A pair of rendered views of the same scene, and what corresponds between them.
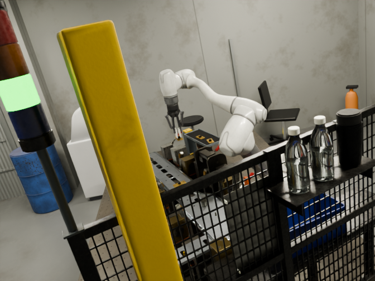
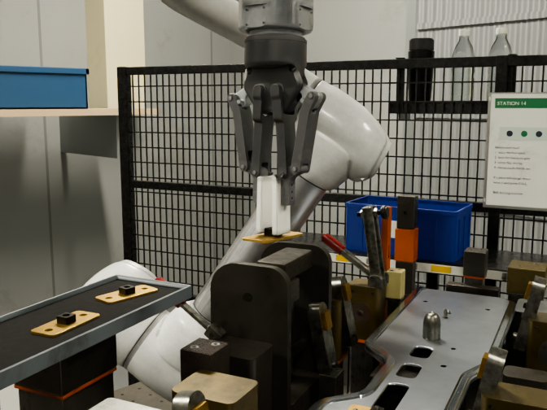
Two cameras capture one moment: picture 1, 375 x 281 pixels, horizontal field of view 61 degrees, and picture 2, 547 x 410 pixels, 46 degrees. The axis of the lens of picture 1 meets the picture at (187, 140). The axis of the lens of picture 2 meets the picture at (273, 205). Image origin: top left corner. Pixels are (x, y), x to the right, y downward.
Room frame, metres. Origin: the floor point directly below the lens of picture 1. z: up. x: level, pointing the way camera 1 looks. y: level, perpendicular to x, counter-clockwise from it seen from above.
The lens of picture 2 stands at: (2.54, 0.63, 1.43)
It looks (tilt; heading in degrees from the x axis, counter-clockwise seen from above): 9 degrees down; 228
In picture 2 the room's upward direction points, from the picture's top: straight up
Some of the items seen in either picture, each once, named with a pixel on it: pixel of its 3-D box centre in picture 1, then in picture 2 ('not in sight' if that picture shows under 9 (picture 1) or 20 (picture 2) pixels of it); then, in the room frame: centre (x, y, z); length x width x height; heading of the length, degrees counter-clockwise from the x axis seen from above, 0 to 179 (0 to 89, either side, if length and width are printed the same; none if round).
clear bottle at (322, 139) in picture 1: (321, 148); (462, 66); (0.88, -0.39, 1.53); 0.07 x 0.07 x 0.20
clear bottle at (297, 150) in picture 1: (296, 159); (500, 65); (0.84, -0.30, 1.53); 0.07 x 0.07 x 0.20
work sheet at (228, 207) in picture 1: (259, 224); (531, 151); (0.89, -0.17, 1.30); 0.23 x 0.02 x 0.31; 112
